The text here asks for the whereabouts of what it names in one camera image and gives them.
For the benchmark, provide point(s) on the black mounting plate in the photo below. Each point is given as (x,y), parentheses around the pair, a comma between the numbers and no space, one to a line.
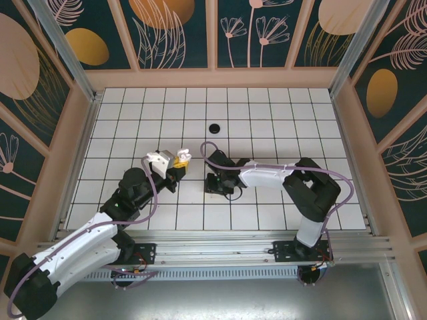
(146,251)
(283,251)

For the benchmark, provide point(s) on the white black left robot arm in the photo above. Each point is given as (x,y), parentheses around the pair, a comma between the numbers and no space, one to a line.
(76,246)

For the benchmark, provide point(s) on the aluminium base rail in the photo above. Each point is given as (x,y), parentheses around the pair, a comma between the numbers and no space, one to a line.
(213,248)

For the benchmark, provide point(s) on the aluminium side rail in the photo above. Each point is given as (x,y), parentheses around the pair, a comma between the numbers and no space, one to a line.
(369,220)
(89,126)

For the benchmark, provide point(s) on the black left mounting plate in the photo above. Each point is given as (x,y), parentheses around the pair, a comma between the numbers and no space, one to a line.
(146,251)

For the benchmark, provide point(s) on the black round earbud case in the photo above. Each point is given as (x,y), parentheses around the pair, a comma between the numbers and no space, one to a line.
(215,128)

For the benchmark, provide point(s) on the aluminium corner post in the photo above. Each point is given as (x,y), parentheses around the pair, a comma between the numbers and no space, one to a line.
(66,50)
(355,50)

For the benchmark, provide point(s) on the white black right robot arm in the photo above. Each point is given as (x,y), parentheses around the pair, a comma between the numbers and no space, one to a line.
(267,175)

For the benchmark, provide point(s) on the grey metal sheet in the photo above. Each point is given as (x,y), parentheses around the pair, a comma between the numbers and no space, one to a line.
(213,300)

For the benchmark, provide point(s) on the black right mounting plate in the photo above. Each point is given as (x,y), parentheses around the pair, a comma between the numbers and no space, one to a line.
(283,251)

